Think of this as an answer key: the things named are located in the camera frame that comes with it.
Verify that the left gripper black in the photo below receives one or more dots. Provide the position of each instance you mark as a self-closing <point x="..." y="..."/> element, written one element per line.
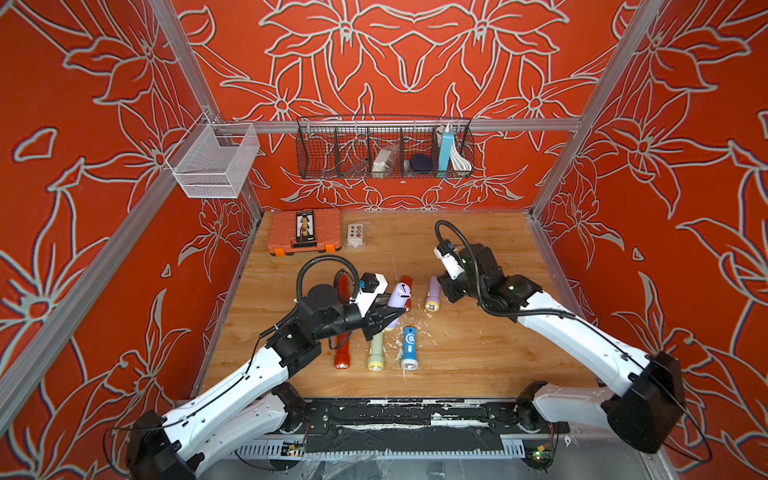
<point x="375" y="322"/>

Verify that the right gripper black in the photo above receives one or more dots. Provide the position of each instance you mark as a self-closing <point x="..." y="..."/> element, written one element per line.
<point x="447" y="286"/>

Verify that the purple flashlight front row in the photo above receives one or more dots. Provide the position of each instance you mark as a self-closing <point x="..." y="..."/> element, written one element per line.
<point x="398" y="296"/>

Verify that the purple flashlight row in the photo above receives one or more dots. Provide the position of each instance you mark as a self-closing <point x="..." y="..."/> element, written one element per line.
<point x="398" y="296"/>
<point x="433" y="298"/>

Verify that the purple flashlight back row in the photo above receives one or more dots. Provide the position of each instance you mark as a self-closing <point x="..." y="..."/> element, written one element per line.
<point x="433" y="298"/>

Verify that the red flashlight back row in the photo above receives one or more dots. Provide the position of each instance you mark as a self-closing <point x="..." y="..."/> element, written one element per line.
<point x="344" y="286"/>
<point x="408" y="281"/>

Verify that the red flashlight row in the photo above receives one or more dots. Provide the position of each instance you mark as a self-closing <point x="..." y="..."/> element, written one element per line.
<point x="344" y="286"/>
<point x="342" y="359"/>
<point x="408" y="281"/>

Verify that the green flashlight front row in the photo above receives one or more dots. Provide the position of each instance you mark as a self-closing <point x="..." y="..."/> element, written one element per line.
<point x="375" y="360"/>

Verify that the blue flashlight front row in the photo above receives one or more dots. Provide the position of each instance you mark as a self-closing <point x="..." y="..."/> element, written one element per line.
<point x="409" y="360"/>

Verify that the red flashlight front row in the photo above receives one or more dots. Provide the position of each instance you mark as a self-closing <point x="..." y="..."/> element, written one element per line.
<point x="342" y="359"/>

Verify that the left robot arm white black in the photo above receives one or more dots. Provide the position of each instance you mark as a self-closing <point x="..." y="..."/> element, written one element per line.
<point x="258" y="398"/>

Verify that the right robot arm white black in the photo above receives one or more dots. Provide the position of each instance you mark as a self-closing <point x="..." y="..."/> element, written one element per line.
<point x="640" y="397"/>

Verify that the white button box in bag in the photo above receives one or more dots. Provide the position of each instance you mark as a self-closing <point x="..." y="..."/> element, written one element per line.
<point x="355" y="235"/>

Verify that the black card on case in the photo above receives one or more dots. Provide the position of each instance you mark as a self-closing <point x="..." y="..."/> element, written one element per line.
<point x="305" y="229"/>

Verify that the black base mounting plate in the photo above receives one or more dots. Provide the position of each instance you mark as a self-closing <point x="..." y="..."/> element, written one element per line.
<point x="407" y="428"/>

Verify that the orange tool case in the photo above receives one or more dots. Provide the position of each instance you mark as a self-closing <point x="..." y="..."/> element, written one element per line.
<point x="328" y="230"/>

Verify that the dark blue round item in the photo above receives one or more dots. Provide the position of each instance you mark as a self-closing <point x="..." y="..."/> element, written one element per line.
<point x="420" y="164"/>

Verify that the light blue box in basket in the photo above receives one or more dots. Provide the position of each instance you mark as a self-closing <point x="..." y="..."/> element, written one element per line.
<point x="445" y="137"/>

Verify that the white bagged item in basket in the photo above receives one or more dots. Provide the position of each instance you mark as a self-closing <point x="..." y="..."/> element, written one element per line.
<point x="385" y="162"/>

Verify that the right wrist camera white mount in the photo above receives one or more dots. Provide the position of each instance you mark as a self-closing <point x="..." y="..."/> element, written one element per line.
<point x="451" y="260"/>

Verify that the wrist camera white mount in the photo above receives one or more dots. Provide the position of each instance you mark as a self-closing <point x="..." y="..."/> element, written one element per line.
<point x="451" y="260"/>
<point x="371" y="285"/>

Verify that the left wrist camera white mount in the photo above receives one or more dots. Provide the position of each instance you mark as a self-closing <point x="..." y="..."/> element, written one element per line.
<point x="371" y="285"/>

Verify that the black wire wall basket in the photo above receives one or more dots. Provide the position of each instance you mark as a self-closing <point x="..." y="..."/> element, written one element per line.
<point x="344" y="147"/>

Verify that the clear plastic wall bin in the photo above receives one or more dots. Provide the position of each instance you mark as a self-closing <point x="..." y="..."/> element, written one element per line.
<point x="214" y="164"/>

